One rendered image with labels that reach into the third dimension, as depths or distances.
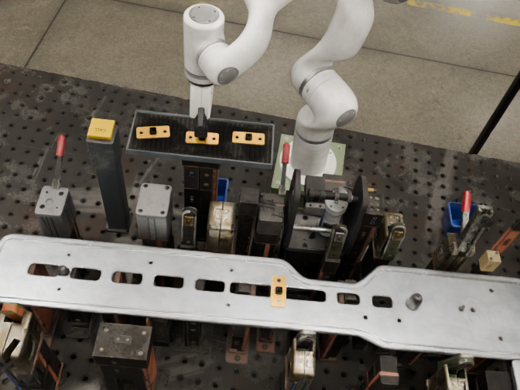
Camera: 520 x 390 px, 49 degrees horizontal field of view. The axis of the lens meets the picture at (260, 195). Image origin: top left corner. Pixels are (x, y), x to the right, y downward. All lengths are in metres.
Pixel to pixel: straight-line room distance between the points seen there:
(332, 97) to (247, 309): 0.60
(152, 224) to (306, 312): 0.44
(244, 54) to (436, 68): 2.63
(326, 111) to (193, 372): 0.81
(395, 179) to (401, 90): 1.44
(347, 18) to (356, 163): 0.77
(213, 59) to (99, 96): 1.12
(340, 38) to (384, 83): 2.03
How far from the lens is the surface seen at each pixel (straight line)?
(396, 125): 3.29
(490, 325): 1.57
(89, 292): 1.46
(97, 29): 3.66
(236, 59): 1.18
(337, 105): 1.55
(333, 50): 1.52
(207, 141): 1.48
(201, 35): 1.20
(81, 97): 2.26
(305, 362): 1.34
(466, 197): 1.57
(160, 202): 1.43
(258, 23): 1.19
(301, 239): 1.57
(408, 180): 2.12
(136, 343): 1.36
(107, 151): 1.54
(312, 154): 1.79
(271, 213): 1.46
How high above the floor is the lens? 2.30
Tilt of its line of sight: 55 degrees down
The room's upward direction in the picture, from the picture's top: 10 degrees clockwise
